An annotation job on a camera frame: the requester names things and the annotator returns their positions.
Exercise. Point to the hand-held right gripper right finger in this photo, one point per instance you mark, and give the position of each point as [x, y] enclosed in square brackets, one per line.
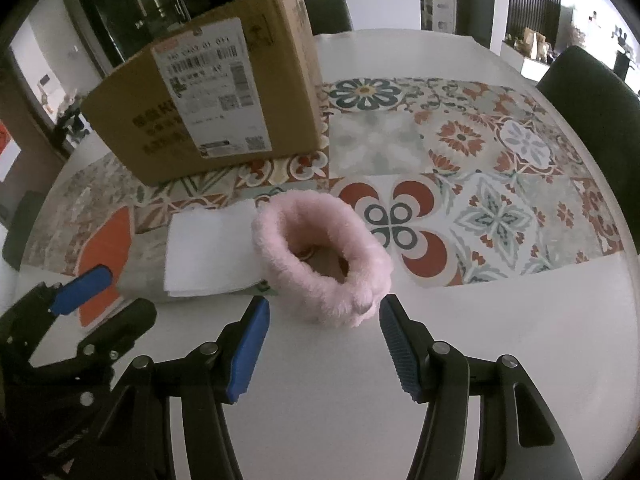
[400, 350]

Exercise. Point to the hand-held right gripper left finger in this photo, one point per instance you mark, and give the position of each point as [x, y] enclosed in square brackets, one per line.
[247, 355]

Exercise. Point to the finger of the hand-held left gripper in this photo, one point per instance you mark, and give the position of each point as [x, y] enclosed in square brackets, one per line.
[82, 284]
[127, 317]

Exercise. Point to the pink fuzzy headband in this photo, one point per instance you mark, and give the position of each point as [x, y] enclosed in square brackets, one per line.
[280, 260]

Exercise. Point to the brown cardboard box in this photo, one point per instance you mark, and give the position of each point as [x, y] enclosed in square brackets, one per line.
[150, 120]

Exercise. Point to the grey rolled cloth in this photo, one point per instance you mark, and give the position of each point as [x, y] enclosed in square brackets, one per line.
[142, 280]

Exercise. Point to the orange pot holder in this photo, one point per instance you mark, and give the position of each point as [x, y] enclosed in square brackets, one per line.
[107, 245]

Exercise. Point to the dark upholstered chair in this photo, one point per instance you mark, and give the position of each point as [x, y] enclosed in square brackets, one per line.
[22, 232]
[590, 110]
[327, 12]

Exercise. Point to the white folded cloth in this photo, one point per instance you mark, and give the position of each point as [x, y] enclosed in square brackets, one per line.
[210, 250]

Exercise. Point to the brown wooden door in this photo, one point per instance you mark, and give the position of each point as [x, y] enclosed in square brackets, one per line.
[35, 160]

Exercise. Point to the red and white door poster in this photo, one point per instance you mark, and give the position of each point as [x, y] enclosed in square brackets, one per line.
[7, 152]

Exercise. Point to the shoe rack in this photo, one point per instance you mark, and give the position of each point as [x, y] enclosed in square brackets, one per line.
[72, 120]

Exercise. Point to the patterned table runner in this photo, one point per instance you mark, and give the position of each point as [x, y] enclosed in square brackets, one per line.
[475, 185]

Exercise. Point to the dark glass sliding door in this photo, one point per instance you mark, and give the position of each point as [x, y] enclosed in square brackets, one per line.
[130, 0]

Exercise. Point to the white low cabinet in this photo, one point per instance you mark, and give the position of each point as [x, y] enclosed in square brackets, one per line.
[527, 57]

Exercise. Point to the dark grey room door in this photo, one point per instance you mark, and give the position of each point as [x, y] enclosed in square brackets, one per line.
[475, 5]

